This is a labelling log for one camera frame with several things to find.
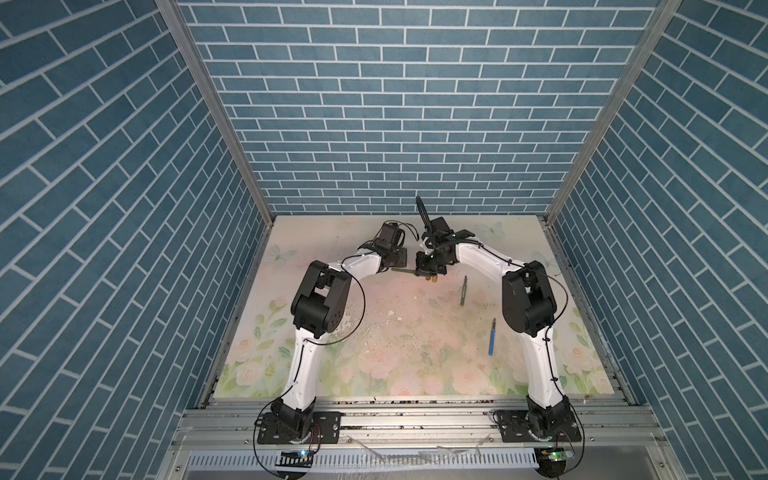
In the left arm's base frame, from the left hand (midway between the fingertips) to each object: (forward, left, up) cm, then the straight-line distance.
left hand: (401, 255), depth 105 cm
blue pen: (-30, -27, -3) cm, 40 cm away
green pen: (-12, -4, +7) cm, 15 cm away
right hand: (-8, -4, +2) cm, 9 cm away
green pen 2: (-14, -21, -3) cm, 25 cm away
